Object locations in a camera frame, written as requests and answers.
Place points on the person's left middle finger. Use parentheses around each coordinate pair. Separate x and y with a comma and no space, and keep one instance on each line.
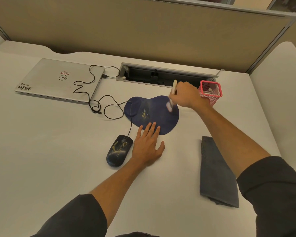
(152,129)

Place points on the person's left thumb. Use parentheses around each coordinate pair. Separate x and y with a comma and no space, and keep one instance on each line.
(161,149)

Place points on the dark blue computer mouse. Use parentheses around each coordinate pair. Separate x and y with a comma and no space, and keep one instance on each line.
(119,151)

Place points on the person's right fingers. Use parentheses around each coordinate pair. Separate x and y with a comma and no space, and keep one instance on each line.
(175,97)

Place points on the silver closed laptop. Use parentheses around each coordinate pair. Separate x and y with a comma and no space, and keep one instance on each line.
(56,80)

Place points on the person's left hand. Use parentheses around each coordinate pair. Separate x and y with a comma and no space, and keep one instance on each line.
(145,150)

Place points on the person's dark sleeve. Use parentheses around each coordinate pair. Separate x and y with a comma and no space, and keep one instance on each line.
(276,194)
(76,219)

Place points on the pink mesh pen holder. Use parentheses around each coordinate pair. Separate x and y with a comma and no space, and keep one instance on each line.
(212,96)

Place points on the grey folded cloth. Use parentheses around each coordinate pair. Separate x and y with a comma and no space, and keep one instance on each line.
(217,172)

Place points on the person's dark right sleeve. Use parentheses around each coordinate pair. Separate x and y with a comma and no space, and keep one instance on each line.
(276,194)

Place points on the white cleaning brush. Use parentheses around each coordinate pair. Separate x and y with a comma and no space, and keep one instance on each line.
(174,85)

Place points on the beige cubicle partition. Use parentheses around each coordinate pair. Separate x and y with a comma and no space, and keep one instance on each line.
(143,29)

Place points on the person's left little finger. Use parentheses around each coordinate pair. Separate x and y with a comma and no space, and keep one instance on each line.
(139,133)

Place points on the person's dark left sleeve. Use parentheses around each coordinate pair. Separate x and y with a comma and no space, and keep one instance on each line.
(76,219)

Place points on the dark blue mouse pad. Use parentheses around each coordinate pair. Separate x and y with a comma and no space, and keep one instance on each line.
(153,113)

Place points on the person's right hand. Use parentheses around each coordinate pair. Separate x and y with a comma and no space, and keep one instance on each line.
(187,95)

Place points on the person's left forearm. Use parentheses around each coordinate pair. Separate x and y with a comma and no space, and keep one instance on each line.
(116,187)

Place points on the person's right forearm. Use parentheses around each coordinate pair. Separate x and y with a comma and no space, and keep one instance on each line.
(227,135)

